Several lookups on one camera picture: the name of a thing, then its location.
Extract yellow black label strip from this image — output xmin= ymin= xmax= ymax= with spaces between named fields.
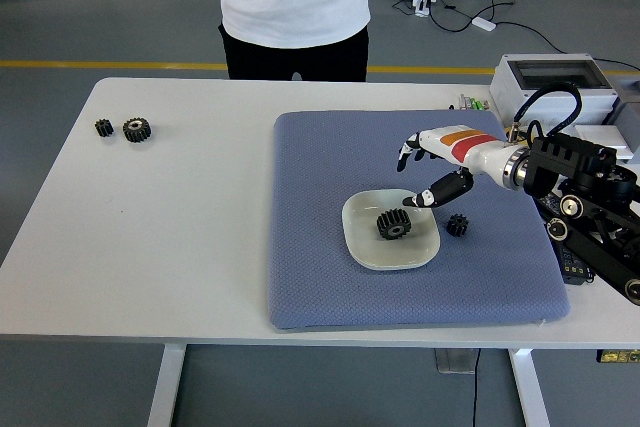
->
xmin=595 ymin=348 xmax=640 ymax=363

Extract white table leg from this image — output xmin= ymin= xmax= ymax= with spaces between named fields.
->
xmin=146 ymin=344 xmax=187 ymax=427
xmin=508 ymin=348 xmax=551 ymax=427

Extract white square dish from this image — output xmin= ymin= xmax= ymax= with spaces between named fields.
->
xmin=341 ymin=188 xmax=442 ymax=271

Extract dark grey box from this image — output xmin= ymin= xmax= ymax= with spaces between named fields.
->
xmin=604 ymin=77 xmax=640 ymax=168

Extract large black gear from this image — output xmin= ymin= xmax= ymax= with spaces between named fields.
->
xmin=375 ymin=208 xmax=413 ymax=241
xmin=121 ymin=117 xmax=153 ymax=144

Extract white switch panel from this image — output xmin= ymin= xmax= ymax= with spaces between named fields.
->
xmin=574 ymin=124 xmax=632 ymax=163

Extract small green terminal connectors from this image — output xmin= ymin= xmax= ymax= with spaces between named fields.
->
xmin=446 ymin=93 xmax=492 ymax=112

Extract blue-grey quilted mat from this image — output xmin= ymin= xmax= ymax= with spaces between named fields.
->
xmin=266 ymin=110 xmax=572 ymax=332

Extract grey electrical enclosure box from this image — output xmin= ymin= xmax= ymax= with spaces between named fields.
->
xmin=488 ymin=52 xmax=619 ymax=128

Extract white chargers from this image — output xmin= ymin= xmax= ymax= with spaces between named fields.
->
xmin=410 ymin=0 xmax=441 ymax=18

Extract long black floor cable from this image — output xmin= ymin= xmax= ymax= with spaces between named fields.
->
xmin=494 ymin=20 xmax=640 ymax=73

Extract black controller red display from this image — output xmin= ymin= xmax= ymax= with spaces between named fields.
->
xmin=558 ymin=246 xmax=596 ymax=287

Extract grey bracket under table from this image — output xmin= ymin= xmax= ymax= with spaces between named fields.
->
xmin=433 ymin=348 xmax=477 ymax=375

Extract black cable under table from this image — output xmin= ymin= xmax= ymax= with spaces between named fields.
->
xmin=471 ymin=348 xmax=482 ymax=427

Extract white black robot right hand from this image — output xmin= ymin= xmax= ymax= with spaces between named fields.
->
xmin=396 ymin=124 xmax=511 ymax=210

